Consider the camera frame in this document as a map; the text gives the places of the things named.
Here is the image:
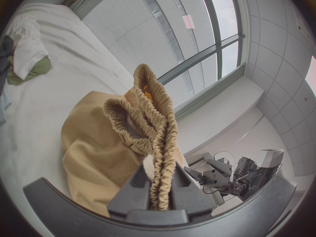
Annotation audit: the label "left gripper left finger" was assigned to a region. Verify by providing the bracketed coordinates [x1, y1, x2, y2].
[107, 162, 152, 218]

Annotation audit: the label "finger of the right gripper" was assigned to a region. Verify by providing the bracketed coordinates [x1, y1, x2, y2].
[206, 158, 233, 174]
[184, 166, 206, 184]

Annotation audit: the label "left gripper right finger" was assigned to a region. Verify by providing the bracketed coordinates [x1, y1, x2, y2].
[170, 166, 215, 217]

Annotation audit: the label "tan shorts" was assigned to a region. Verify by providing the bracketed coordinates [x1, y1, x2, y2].
[60, 63, 184, 218]

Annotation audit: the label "bed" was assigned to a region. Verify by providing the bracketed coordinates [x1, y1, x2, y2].
[0, 0, 188, 219]

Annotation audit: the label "pale blue garment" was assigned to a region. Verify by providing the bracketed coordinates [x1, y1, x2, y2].
[0, 83, 11, 125]

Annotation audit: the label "green garment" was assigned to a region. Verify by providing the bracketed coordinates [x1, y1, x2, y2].
[7, 57, 52, 86]

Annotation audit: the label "white garment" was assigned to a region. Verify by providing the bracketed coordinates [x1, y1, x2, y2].
[10, 15, 48, 80]

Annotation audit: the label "black garment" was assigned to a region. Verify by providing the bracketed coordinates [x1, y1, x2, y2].
[0, 35, 14, 96]

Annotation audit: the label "window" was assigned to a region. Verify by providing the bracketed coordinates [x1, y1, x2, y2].
[81, 0, 245, 108]

